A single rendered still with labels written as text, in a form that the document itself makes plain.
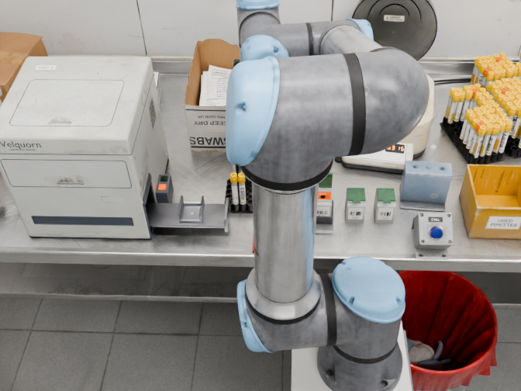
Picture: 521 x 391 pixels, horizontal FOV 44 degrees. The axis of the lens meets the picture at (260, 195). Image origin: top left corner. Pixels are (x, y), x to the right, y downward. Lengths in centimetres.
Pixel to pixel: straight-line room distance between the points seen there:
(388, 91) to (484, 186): 87
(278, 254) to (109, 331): 158
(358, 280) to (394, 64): 41
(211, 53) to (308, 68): 109
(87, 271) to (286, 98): 162
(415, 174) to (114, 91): 67
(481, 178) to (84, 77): 89
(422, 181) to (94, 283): 117
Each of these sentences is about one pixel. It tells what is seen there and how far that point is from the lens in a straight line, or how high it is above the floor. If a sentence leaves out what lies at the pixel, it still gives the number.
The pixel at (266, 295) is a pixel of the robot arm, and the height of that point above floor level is 118.
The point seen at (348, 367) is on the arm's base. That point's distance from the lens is 112.
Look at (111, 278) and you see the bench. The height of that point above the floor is 27.
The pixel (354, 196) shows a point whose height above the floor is 94.
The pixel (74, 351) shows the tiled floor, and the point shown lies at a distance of 238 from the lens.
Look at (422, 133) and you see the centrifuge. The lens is 158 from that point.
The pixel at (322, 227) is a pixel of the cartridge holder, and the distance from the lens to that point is 142.
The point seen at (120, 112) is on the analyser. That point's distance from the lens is 129.
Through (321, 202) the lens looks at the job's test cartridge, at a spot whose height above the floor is 95.
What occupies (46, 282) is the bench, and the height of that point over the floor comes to 27.
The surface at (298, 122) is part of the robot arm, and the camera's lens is 68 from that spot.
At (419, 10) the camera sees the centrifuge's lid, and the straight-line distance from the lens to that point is 173.
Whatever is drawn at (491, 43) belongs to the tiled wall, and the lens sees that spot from 190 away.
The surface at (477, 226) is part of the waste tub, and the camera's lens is 145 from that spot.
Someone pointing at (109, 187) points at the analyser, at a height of 104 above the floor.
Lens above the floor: 195
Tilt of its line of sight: 46 degrees down
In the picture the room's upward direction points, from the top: 2 degrees counter-clockwise
